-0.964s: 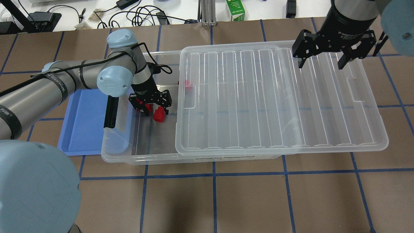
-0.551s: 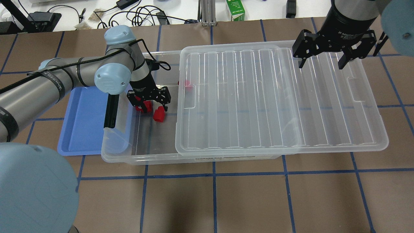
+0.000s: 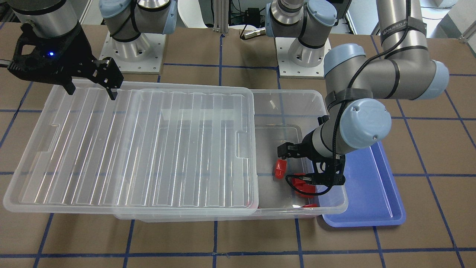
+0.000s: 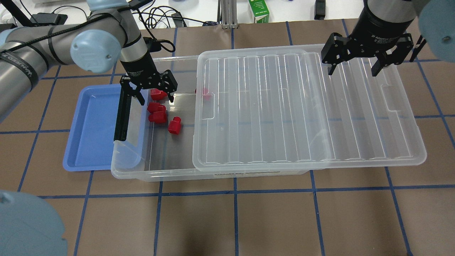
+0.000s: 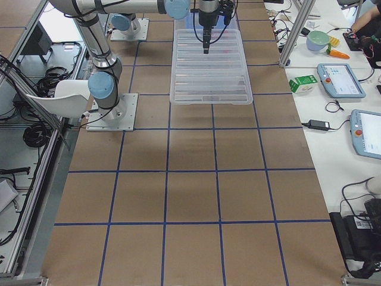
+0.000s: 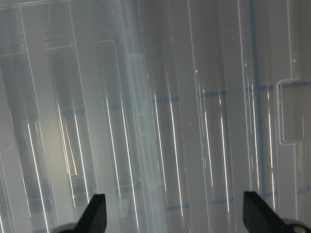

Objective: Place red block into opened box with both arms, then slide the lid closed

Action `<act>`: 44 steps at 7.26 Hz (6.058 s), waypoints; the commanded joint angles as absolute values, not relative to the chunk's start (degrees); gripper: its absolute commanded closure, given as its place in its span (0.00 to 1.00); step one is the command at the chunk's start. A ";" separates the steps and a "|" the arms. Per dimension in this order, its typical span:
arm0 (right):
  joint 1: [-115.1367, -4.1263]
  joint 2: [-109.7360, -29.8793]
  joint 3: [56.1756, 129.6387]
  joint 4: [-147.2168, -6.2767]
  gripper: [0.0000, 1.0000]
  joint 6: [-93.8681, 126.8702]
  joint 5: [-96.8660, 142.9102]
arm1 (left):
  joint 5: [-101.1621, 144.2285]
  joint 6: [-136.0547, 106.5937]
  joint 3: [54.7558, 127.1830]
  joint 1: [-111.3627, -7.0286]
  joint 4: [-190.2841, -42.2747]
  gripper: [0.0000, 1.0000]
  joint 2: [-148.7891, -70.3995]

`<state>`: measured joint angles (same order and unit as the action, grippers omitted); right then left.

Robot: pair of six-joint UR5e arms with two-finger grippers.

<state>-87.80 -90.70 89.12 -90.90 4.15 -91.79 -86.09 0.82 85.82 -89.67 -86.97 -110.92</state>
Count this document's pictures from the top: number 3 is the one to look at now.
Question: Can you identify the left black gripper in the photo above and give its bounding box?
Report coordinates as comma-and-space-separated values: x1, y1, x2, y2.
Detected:
277, 132, 346, 186

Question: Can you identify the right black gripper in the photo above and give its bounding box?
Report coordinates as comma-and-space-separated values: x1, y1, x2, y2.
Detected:
7, 23, 124, 101

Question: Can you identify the red block from tray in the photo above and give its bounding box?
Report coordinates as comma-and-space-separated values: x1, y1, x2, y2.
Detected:
273, 159, 287, 179

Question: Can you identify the clear plastic box lid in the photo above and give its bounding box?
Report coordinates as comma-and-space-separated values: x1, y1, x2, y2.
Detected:
3, 79, 259, 218

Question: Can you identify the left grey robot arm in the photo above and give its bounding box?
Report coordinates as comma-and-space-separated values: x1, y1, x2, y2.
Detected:
277, 0, 449, 192

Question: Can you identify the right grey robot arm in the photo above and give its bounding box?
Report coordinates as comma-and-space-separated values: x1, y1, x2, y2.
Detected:
1, 0, 177, 100

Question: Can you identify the red block in box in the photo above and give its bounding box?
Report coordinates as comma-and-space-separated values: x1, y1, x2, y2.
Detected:
291, 173, 317, 198
302, 203, 319, 208

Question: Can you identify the clear plastic storage box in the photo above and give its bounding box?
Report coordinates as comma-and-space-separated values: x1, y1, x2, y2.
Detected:
117, 90, 348, 222

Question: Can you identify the blue plastic tray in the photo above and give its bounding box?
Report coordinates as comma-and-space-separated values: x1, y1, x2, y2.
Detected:
323, 142, 406, 227

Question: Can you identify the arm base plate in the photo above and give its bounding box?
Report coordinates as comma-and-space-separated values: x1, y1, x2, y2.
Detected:
100, 33, 168, 74
275, 37, 331, 79

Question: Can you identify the aluminium frame post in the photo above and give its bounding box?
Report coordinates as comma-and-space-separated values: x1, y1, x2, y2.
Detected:
212, 0, 230, 36

